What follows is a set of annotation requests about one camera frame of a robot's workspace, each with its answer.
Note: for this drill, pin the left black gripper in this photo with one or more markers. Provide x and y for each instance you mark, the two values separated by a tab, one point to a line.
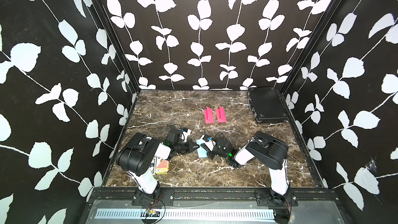
189	146

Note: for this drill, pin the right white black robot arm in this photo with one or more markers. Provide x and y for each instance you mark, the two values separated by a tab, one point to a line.
272	152

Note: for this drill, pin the white perforated strip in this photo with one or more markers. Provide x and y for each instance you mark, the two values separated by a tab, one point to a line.
261	215

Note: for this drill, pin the black white card deck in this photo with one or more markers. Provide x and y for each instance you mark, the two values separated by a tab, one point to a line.
153	165

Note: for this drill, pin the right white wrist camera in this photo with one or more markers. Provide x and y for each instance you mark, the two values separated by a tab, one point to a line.
207	144

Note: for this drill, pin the black carrying case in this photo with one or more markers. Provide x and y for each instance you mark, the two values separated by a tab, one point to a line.
266	105

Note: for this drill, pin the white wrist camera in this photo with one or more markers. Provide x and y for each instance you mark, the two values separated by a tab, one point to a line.
207	144
185	134

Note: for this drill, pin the small circuit board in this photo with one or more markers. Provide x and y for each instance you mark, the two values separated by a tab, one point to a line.
151	213

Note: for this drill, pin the pink square paper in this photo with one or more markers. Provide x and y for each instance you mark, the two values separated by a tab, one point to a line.
208	115
221	115

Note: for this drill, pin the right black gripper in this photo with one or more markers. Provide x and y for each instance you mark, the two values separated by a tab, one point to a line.
210	155

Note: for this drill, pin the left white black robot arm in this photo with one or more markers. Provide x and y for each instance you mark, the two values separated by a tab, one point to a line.
136	156

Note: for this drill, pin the yellow red card box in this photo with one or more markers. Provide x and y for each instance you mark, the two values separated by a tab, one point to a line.
162	166

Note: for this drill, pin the black front mounting rail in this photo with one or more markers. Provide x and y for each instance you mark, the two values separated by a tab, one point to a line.
170	195

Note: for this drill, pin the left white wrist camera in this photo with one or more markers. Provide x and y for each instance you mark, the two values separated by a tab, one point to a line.
185	134

